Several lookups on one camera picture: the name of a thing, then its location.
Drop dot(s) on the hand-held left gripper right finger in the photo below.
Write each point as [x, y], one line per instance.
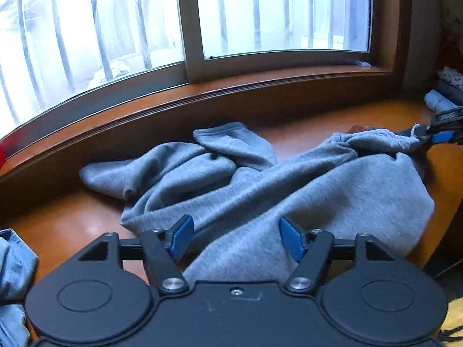
[291, 240]

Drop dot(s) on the red box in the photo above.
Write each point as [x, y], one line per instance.
[2, 155]

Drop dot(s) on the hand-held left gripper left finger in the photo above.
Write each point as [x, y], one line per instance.
[182, 236]

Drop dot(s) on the metal window bars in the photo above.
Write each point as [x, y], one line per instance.
[61, 32]

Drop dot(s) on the crumpled blue jeans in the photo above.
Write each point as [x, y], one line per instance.
[12, 260]

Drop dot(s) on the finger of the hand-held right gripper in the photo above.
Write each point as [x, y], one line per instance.
[442, 137]
[446, 115]

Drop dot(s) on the blue folded garment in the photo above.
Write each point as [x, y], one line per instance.
[454, 94]

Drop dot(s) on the grey sweatpants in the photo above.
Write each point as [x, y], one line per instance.
[289, 188]

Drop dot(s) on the folded light blue jeans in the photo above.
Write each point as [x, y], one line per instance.
[436, 100]

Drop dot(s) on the wooden framed window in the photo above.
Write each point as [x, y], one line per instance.
[108, 25]

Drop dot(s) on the yellow plush toy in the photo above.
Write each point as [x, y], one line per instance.
[456, 314]

